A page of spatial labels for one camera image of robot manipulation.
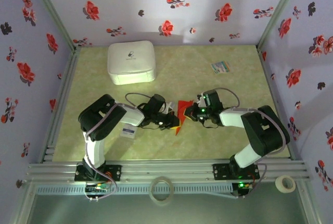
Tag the white zip case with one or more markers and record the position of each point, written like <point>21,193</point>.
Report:
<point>131,60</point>

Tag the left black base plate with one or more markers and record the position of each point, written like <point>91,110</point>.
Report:
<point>114,172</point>

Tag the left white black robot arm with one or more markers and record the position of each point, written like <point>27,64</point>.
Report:
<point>132,116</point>

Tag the small teal orange packet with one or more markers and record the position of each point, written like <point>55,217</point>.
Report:
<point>220,67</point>

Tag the small circuit board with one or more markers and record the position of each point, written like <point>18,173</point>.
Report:
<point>243,186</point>
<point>96,188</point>

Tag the red paper sheet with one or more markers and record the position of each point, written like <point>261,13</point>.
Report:
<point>183,104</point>

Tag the long aluminium mounting rail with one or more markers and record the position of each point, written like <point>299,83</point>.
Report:
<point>166,168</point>

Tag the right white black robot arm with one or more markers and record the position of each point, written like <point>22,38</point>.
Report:
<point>231,117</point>

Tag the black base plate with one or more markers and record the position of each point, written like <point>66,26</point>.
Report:
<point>114,172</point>
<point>221,172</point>

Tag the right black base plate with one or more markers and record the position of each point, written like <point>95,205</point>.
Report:
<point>221,172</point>

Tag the aluminium frame leg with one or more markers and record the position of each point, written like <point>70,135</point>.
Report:
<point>23,203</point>
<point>309,205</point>

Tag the aluminium corner post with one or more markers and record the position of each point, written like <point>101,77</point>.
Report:
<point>278,13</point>
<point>52,13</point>

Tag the white tape roll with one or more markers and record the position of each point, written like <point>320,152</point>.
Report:
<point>279,186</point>

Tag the white packet with blue band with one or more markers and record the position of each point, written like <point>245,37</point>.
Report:
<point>128,132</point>

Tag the aluminium side rail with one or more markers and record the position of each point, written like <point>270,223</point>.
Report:
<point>62,99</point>
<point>275,99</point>

